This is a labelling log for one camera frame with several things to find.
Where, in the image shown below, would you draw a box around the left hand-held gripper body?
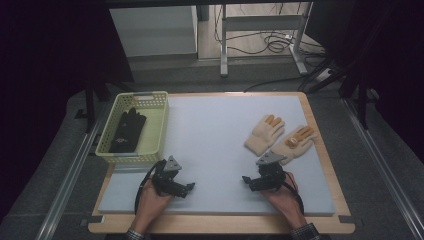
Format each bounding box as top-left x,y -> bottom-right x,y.
151,155 -> 184,198

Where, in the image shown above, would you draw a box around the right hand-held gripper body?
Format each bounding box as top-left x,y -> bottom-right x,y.
255,150 -> 288,193

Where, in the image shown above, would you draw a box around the pale green plastic basket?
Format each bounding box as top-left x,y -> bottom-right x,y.
94,90 -> 170,165

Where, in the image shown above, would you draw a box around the black glove with emblem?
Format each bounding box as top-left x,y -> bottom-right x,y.
108,106 -> 148,154

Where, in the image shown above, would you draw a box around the person's right hand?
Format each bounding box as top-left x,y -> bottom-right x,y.
261,171 -> 307,230

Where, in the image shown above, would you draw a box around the person's left hand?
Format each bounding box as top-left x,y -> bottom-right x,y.
135,181 -> 175,231

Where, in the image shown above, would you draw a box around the beige knit glove with label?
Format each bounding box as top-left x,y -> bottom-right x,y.
271,124 -> 317,167

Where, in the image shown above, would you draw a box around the white foam mat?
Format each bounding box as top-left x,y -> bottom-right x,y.
97,94 -> 337,217

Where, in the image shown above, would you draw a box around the black stand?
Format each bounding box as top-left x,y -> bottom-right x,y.
339,64 -> 382,131
73,74 -> 135,135

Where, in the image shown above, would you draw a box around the black tripod legs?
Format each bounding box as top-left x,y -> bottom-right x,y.
297,54 -> 349,95

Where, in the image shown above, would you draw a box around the white cabinet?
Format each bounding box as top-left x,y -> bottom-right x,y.
109,5 -> 199,58

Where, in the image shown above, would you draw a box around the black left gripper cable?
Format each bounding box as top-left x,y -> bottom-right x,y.
134,159 -> 167,215

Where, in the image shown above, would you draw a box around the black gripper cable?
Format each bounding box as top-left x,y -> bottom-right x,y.
134,159 -> 167,215
283,171 -> 305,216

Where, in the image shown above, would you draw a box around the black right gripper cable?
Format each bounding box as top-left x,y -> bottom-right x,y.
283,171 -> 305,216

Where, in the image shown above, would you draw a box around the long black floor cable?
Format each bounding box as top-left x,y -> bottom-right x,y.
244,75 -> 305,93

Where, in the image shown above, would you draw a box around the metal floor rail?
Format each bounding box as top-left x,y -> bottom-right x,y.
342,97 -> 424,240
34,102 -> 113,240

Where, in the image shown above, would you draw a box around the black floor cables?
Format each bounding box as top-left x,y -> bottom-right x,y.
214,3 -> 326,57

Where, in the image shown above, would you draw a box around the grey metal table frame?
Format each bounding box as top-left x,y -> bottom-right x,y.
219,1 -> 314,78

